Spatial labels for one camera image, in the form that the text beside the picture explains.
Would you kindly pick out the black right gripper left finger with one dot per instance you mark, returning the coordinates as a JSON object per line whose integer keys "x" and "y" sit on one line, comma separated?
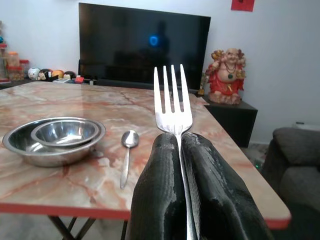
{"x": 157, "y": 190}

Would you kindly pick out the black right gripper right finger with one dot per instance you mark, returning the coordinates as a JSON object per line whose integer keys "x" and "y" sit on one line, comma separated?
{"x": 220, "y": 195}

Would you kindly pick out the silver metal fork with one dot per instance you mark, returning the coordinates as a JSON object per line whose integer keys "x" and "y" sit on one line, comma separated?
{"x": 173, "y": 105}

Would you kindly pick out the silver metal spoon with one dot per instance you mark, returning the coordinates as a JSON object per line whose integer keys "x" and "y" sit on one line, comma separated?
{"x": 129, "y": 145}

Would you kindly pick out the black tv cabinet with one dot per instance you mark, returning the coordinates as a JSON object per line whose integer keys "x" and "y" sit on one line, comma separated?
{"x": 237, "y": 117}

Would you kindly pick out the grey sofa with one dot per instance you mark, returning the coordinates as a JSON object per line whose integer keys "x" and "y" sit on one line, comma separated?
{"x": 297, "y": 170}

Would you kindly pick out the small steel bowl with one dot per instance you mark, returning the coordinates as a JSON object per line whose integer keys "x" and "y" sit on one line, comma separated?
{"x": 65, "y": 133}

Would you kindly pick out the laughing buddha statue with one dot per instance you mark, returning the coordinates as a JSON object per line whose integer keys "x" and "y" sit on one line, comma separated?
{"x": 228, "y": 77}

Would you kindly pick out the marble folding table red edge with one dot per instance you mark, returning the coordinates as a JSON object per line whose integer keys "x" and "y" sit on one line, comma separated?
{"x": 75, "y": 105}

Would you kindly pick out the large steel bowl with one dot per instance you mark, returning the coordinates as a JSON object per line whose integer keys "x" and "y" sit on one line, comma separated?
{"x": 30, "y": 150}

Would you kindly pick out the small red box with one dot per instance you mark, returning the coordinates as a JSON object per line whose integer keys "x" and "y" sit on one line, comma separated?
{"x": 79, "y": 79}

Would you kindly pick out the dark round figurine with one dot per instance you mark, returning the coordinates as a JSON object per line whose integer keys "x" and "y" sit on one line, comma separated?
{"x": 69, "y": 74}

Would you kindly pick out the white flat box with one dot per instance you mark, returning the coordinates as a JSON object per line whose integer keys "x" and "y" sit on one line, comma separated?
{"x": 61, "y": 80}

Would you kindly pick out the black flat screen television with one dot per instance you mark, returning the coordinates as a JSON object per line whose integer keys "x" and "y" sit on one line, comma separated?
{"x": 130, "y": 45}

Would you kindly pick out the orange round figurine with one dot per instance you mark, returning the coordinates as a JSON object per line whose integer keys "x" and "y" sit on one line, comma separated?
{"x": 58, "y": 73}

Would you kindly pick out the black haired doll figurine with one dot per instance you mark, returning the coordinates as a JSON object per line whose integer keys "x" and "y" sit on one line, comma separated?
{"x": 44, "y": 74}

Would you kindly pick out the white round figurine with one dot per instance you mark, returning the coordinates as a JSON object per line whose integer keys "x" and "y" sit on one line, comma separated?
{"x": 33, "y": 73}

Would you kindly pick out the red lidded plastic jar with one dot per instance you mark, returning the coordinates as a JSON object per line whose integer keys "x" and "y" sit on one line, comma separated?
{"x": 24, "y": 68}

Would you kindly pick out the orange lidded plastic jar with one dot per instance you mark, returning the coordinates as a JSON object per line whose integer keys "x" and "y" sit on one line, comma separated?
{"x": 13, "y": 60}

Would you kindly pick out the red paper wall decoration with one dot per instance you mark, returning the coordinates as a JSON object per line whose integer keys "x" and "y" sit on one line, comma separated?
{"x": 242, "y": 5}

